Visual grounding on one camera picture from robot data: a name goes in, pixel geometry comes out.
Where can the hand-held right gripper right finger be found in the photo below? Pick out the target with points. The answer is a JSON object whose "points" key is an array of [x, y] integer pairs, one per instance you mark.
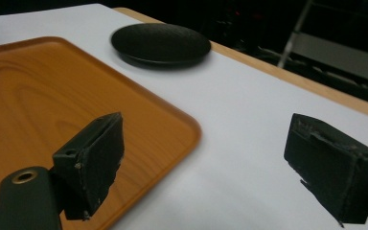
{"points": [[329, 166]]}

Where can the black round plate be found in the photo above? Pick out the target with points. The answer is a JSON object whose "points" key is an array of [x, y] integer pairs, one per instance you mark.
{"points": [[160, 44]]}

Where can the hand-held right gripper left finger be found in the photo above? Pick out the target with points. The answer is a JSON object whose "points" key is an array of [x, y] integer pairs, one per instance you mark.
{"points": [[91, 166]]}

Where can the wooden tray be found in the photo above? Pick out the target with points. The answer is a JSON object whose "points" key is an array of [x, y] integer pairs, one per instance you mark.
{"points": [[60, 105]]}

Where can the metal stand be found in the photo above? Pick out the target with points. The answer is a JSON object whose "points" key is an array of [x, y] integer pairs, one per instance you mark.
{"points": [[332, 41]]}

